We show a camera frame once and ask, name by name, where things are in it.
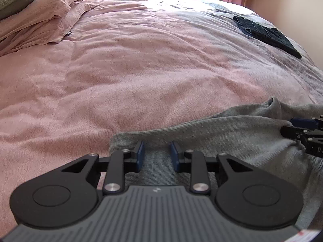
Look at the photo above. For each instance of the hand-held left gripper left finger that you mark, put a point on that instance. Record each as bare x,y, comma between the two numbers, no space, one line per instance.
140,154

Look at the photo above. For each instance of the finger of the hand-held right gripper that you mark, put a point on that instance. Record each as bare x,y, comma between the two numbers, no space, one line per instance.
290,131
302,122

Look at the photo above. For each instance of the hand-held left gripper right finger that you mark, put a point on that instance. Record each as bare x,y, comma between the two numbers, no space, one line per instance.
174,156

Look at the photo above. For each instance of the grey pants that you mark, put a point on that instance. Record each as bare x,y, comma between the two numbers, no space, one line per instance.
227,136

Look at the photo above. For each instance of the grey herringbone blanket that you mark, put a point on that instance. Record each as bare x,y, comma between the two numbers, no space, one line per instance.
290,75

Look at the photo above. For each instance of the pink duvet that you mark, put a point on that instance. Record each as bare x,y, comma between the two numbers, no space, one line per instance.
126,68

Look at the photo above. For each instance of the dark folded cloth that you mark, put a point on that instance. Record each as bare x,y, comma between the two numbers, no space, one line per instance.
267,34

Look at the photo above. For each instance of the pink pillow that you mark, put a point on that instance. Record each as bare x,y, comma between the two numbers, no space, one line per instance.
37,20

